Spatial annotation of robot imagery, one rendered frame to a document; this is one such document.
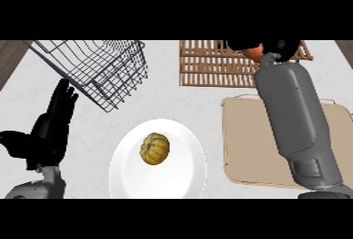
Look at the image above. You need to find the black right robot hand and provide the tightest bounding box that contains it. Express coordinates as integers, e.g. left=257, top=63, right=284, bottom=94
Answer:
left=226, top=39, right=302, bottom=63

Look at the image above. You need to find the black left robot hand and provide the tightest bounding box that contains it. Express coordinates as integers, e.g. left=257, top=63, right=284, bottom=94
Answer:
left=0, top=77, right=80, bottom=171

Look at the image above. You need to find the orange sweet potato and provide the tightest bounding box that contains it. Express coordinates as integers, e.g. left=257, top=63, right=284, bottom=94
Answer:
left=241, top=43, right=266, bottom=63

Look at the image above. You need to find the beige tray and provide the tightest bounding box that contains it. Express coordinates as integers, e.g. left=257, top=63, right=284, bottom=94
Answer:
left=221, top=93, right=353, bottom=191

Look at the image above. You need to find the brown wooden slatted mat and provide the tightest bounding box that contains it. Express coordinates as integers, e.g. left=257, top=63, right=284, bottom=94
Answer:
left=178, top=39, right=315, bottom=89

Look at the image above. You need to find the yellow striped squash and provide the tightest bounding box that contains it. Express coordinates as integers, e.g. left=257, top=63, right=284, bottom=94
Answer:
left=139, top=132, right=172, bottom=166

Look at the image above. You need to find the white oval plate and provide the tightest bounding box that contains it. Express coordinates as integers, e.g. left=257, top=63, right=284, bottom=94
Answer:
left=108, top=118, right=209, bottom=200

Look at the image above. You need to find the dark wire tiered shelf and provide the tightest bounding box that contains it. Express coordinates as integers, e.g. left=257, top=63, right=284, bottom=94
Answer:
left=24, top=39, right=151, bottom=113

